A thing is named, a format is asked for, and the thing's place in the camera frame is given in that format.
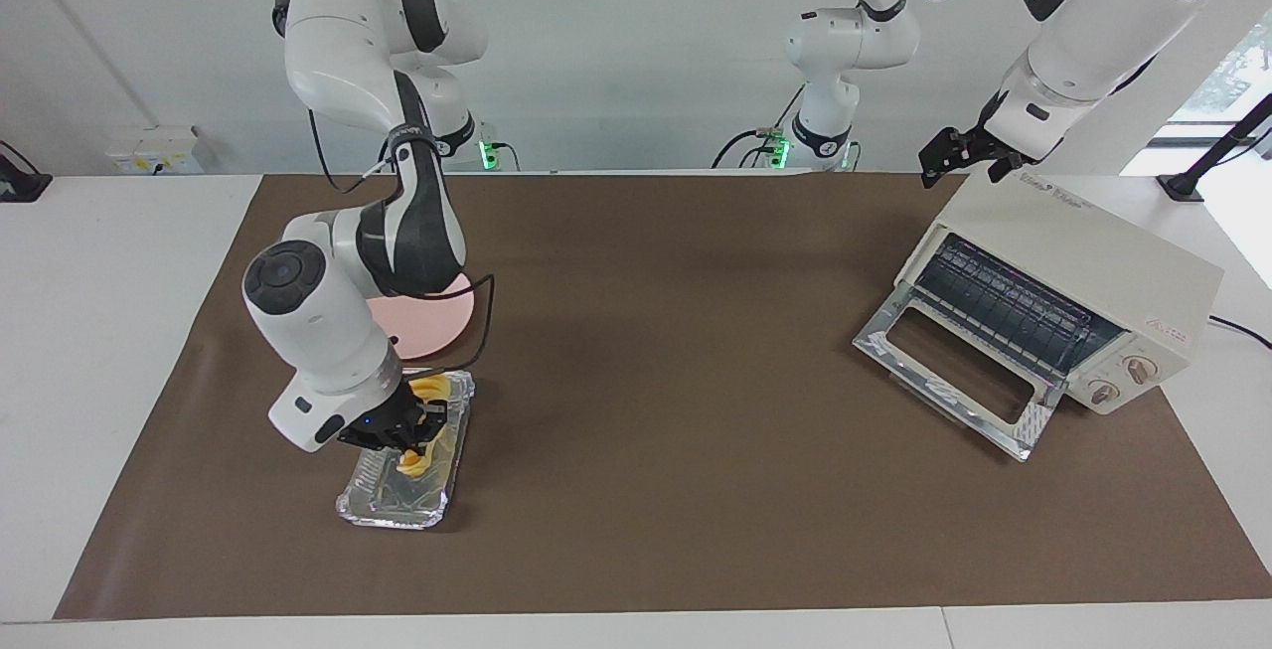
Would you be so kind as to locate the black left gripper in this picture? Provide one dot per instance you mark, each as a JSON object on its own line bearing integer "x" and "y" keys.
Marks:
{"x": 969, "y": 145}

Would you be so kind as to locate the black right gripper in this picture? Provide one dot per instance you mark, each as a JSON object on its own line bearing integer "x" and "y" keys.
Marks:
{"x": 383, "y": 425}

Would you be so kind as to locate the yellow spiral bread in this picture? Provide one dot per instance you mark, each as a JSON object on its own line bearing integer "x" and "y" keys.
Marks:
{"x": 429, "y": 389}

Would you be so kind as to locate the aluminium foil tray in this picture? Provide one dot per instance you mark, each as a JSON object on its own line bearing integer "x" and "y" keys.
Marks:
{"x": 397, "y": 500}

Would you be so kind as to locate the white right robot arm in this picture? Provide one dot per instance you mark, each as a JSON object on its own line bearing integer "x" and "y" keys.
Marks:
{"x": 318, "y": 321}

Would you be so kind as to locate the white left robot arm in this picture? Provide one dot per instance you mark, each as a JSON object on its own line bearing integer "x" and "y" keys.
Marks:
{"x": 1093, "y": 33}

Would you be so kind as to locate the cream toaster oven housing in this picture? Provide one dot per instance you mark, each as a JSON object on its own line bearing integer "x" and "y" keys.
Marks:
{"x": 1083, "y": 251}

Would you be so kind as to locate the glass oven door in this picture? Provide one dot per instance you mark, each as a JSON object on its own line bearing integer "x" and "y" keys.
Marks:
{"x": 899, "y": 363}

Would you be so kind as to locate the small cream oven knob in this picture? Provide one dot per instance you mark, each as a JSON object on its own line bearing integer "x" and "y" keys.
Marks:
{"x": 1104, "y": 393}

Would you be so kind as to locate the large cream oven knob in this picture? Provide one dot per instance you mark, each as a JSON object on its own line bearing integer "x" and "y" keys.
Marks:
{"x": 1140, "y": 370}

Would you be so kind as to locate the pink round plate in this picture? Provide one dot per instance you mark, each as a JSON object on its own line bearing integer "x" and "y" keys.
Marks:
{"x": 437, "y": 326}

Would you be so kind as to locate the brown table mat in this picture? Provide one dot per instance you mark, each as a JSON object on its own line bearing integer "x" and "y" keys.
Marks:
{"x": 646, "y": 490}

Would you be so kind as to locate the bright window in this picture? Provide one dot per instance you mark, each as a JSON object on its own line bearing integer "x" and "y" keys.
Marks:
{"x": 1232, "y": 73}

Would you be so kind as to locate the black table clamp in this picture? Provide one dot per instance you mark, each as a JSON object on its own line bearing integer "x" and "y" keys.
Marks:
{"x": 20, "y": 184}

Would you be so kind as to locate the black camera stand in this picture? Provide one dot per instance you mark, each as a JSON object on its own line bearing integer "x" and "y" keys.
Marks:
{"x": 1217, "y": 152}

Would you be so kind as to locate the white wall power strip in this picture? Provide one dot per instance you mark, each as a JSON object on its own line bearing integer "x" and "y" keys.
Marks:
{"x": 149, "y": 154}

